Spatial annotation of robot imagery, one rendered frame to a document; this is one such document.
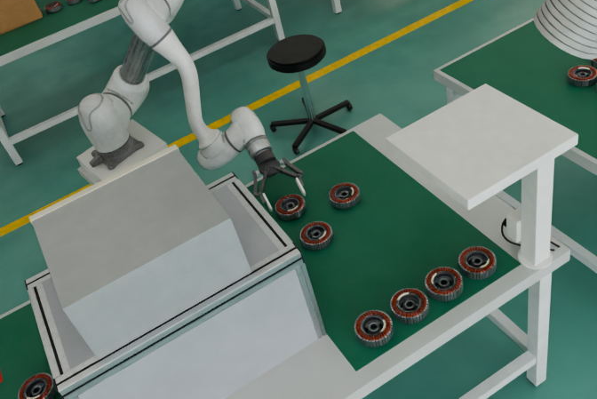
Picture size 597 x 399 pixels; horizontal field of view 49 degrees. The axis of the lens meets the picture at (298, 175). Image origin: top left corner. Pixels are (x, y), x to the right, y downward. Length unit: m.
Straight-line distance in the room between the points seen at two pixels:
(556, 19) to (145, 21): 1.38
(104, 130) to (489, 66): 1.64
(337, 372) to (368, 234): 0.53
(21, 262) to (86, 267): 2.37
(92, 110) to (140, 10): 0.58
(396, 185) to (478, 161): 0.68
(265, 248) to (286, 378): 0.40
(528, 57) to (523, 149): 1.26
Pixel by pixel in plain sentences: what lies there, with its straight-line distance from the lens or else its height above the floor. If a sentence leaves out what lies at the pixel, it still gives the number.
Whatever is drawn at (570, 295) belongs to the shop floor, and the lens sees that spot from 3.02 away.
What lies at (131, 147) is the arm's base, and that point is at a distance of 2.86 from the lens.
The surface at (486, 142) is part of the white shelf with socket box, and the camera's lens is 1.82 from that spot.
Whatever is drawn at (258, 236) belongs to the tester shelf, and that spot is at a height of 1.11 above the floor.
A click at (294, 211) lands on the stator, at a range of 2.33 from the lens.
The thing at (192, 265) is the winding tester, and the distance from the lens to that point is 1.62.
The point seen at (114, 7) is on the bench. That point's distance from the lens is 4.50.
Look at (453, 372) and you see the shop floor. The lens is 2.78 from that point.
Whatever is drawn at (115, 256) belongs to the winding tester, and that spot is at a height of 1.32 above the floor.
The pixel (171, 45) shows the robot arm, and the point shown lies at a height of 1.34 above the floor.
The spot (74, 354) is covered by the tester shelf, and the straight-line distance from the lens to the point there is 1.77.
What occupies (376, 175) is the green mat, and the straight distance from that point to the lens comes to 2.45.
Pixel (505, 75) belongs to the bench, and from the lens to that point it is 2.90.
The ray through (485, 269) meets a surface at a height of 0.79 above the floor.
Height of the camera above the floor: 2.35
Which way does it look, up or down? 39 degrees down
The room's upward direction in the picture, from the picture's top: 16 degrees counter-clockwise
